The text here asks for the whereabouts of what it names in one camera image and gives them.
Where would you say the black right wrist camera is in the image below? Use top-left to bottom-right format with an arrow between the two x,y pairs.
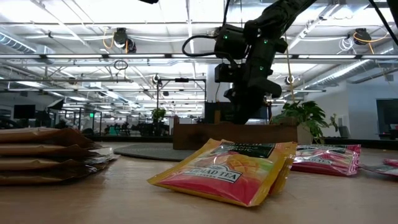
214,63 -> 242,84

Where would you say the black desk monitor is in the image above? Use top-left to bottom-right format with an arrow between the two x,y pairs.
13,104 -> 36,119

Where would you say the round grey woven mat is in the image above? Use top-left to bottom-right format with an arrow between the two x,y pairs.
113,142 -> 200,162

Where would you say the small background plant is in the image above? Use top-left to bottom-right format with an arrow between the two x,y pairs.
151,107 -> 167,124

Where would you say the black background rig frame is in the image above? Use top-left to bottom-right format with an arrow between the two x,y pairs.
156,77 -> 207,110

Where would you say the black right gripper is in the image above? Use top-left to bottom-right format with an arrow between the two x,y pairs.
223,35 -> 289,125

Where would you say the black aluminium table frame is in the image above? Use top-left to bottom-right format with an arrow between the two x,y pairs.
82,134 -> 398,151

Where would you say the wooden three-compartment tray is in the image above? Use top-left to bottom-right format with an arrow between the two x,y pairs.
172,115 -> 299,151

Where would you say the hanging coiled black cable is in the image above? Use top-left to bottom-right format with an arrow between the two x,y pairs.
113,59 -> 129,71

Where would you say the orange tea packet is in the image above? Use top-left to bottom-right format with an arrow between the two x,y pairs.
147,138 -> 299,208
269,155 -> 296,196

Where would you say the green potted plant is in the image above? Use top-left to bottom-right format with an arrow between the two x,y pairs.
271,100 -> 340,146

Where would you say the black wall screen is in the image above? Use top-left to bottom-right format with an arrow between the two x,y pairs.
376,98 -> 398,126

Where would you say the ceiling cable reel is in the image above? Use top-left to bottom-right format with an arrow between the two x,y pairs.
112,27 -> 137,54
353,27 -> 373,44

